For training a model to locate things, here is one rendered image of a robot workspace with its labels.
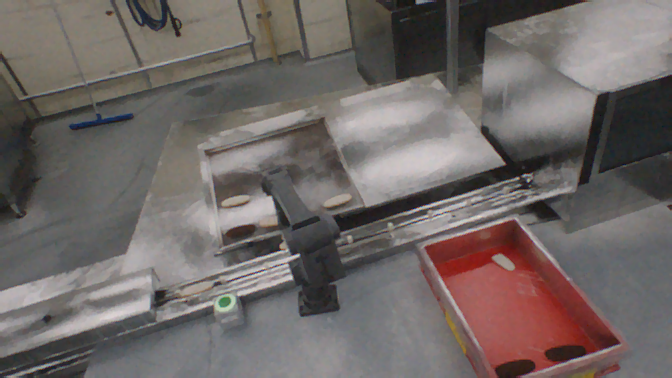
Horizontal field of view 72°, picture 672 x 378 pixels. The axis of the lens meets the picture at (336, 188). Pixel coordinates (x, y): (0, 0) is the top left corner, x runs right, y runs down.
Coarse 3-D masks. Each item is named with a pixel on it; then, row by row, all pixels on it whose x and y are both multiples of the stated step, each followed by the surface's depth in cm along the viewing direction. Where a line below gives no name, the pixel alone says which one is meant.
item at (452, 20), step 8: (448, 0) 193; (456, 0) 192; (448, 8) 195; (456, 8) 194; (448, 16) 197; (456, 16) 196; (448, 24) 199; (456, 24) 199; (448, 32) 202; (456, 32) 201; (448, 40) 204; (456, 40) 203; (448, 48) 206; (456, 48) 205; (448, 56) 208; (456, 56) 208; (448, 64) 211; (456, 64) 210; (448, 72) 213; (456, 72) 212; (448, 80) 216; (456, 80) 215; (448, 88) 219; (456, 88) 218
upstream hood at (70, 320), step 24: (96, 288) 142; (120, 288) 140; (144, 288) 138; (24, 312) 138; (48, 312) 137; (72, 312) 135; (96, 312) 134; (120, 312) 133; (144, 312) 132; (0, 336) 133; (24, 336) 131; (48, 336) 130; (72, 336) 129; (96, 336) 132; (0, 360) 127; (24, 360) 130
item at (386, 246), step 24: (528, 192) 153; (456, 216) 150; (480, 216) 148; (504, 216) 150; (384, 240) 146; (408, 240) 145; (360, 264) 145; (240, 288) 140; (264, 288) 139; (288, 288) 142; (168, 312) 137; (192, 312) 137; (120, 336) 134; (48, 360) 132
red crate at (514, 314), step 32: (480, 256) 140; (512, 256) 139; (448, 288) 133; (480, 288) 131; (512, 288) 130; (544, 288) 128; (480, 320) 124; (512, 320) 122; (544, 320) 121; (512, 352) 115; (544, 352) 114
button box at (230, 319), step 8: (240, 304) 136; (216, 312) 130; (224, 312) 130; (232, 312) 130; (240, 312) 132; (224, 320) 131; (232, 320) 132; (240, 320) 133; (224, 328) 133; (232, 328) 134
